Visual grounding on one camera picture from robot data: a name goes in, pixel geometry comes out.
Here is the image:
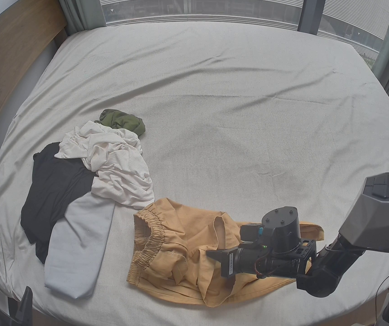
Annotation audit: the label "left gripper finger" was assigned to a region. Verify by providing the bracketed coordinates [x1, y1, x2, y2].
[14, 286, 33, 323]

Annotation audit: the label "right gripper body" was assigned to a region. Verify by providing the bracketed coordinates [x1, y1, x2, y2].
[220, 246, 273, 279]

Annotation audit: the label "tan shorts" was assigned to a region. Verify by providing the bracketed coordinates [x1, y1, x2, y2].
[127, 198, 325, 307]

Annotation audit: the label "bed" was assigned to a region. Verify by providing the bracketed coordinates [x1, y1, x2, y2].
[0, 0, 389, 326]

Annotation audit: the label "pale grey garment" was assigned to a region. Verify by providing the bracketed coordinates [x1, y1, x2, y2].
[44, 190, 116, 300]

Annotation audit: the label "black garment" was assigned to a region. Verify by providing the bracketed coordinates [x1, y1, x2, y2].
[20, 142, 100, 265]

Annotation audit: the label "white garment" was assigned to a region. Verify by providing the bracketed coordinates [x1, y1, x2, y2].
[54, 120, 155, 210]

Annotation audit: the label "green garment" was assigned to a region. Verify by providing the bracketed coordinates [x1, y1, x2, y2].
[99, 109, 146, 137]

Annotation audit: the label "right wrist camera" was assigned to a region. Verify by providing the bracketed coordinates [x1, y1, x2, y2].
[239, 223, 266, 250]

